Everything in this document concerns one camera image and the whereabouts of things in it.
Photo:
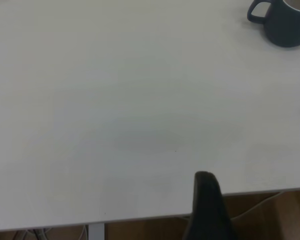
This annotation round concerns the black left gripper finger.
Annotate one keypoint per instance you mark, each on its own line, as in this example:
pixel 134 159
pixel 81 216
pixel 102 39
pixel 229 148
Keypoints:
pixel 210 215

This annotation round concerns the dark grey ceramic mug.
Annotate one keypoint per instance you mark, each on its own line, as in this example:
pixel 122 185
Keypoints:
pixel 287 27

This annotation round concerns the white metal table leg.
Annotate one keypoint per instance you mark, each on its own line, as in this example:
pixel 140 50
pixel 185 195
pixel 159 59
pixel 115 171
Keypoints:
pixel 96 233

